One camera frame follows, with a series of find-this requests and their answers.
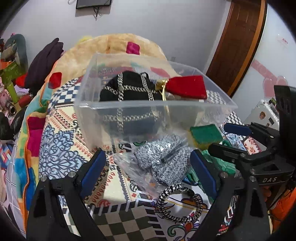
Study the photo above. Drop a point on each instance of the grey green plush toy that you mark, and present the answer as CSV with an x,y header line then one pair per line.
x,y
15,49

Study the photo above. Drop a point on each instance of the dark purple clothing pile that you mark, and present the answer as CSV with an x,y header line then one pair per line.
x,y
42,65

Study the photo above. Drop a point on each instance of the yellow plush blanket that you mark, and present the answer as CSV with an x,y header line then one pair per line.
x,y
50,140

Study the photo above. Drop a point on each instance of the red cylinder can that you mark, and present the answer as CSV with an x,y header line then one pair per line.
x,y
25,100

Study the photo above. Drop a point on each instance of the grey knitted cloth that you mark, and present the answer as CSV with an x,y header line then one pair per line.
x,y
167,158

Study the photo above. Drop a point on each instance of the black pouch with chain pattern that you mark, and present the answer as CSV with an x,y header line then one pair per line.
x,y
131,122

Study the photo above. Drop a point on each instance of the black white braided hairband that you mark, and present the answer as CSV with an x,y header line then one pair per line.
x,y
164,210

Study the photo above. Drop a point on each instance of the brown wooden door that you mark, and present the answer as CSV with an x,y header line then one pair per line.
x,y
238,43

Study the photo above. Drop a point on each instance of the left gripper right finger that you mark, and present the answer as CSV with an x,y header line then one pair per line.
x,y
250,220

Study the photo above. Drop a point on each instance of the small black monitor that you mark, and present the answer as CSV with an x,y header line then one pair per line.
x,y
81,4

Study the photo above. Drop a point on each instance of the green storage box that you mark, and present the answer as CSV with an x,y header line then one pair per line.
x,y
11,72

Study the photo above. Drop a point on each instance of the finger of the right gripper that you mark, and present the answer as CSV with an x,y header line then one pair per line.
x,y
229,153
241,130

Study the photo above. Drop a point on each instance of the green knitted cloth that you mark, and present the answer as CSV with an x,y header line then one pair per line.
x,y
212,162

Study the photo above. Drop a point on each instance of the orange sleeve forearm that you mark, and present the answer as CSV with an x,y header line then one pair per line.
x,y
282,209

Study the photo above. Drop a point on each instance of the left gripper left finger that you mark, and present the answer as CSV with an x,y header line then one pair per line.
x,y
46,219

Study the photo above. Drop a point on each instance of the pink rabbit figurine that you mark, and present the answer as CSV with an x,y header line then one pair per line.
x,y
3,95

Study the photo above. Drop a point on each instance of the black plastic bag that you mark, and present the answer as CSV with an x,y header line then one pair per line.
x,y
8,131

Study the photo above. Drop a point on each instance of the green bottle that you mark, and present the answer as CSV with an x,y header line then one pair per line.
x,y
10,88

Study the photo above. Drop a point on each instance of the red pouch with gold cord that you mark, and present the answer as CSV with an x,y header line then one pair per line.
x,y
191,87

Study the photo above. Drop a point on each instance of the white wardrobe door with hearts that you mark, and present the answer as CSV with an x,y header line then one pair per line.
x,y
273,64

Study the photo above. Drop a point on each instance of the clear plastic storage box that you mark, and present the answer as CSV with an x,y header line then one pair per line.
x,y
179,113

